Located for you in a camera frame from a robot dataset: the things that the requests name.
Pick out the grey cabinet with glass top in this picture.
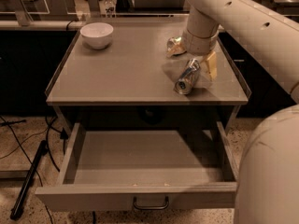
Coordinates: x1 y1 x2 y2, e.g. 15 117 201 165
44 16 252 135

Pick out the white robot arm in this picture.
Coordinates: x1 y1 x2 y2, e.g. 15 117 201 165
175 0 299 224

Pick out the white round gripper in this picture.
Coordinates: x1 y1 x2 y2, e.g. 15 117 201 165
165 28 220 81

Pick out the blue silver redbull can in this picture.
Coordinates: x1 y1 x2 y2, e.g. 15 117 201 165
174 59 201 95

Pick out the open grey top drawer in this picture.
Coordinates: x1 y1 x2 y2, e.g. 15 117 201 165
36 123 238 211

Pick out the black metal drawer handle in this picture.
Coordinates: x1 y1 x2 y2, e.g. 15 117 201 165
133 196 169 211

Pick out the black bar on floor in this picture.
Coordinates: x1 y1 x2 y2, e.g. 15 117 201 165
10 140 46 220

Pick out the clear plastic water bottle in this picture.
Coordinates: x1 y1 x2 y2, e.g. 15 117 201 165
104 0 115 18

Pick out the white ceramic bowl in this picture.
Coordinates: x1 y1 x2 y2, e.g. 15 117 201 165
80 22 114 49

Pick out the black floor cable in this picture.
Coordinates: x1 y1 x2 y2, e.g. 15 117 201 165
0 115 70 224

